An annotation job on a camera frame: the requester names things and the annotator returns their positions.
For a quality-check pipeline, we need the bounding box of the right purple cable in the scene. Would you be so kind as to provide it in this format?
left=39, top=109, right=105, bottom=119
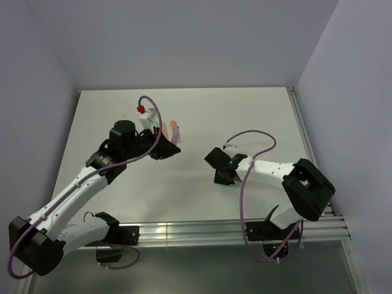
left=226, top=130, right=304, bottom=263

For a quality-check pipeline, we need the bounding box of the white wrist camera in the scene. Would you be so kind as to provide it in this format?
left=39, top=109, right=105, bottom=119
left=223, top=141, right=238, bottom=149
left=139, top=108, right=159, bottom=132

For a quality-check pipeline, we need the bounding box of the purple cable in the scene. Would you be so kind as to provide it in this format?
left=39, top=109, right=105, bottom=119
left=226, top=130, right=304, bottom=263
left=7, top=95, right=162, bottom=280

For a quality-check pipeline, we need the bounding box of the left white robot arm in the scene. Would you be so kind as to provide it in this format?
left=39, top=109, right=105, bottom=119
left=7, top=120, right=181, bottom=277

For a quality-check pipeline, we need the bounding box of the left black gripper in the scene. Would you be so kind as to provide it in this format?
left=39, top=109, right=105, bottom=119
left=123, top=126, right=180, bottom=160

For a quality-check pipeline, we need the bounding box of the pink highlighter pen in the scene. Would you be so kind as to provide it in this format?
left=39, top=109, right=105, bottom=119
left=171, top=126, right=181, bottom=145

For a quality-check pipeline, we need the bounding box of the yellow pen cap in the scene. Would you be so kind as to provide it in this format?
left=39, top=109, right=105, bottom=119
left=162, top=122, right=168, bottom=137

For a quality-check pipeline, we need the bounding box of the aluminium rail frame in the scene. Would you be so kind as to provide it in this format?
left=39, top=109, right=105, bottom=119
left=16, top=86, right=368, bottom=294

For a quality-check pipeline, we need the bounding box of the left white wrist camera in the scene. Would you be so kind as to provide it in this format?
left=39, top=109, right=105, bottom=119
left=139, top=108, right=159, bottom=132

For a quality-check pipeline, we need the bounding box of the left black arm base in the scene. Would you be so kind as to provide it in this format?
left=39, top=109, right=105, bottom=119
left=96, top=226, right=140, bottom=269

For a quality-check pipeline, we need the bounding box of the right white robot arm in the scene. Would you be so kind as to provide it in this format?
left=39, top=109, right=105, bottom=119
left=205, top=147, right=336, bottom=239

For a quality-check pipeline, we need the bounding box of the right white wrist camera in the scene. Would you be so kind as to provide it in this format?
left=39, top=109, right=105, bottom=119
left=223, top=141, right=238, bottom=149

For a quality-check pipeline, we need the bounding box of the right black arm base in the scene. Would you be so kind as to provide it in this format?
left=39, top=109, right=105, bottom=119
left=246, top=220, right=303, bottom=260

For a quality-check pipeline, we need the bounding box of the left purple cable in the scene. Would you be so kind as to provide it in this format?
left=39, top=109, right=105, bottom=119
left=7, top=95, right=162, bottom=280

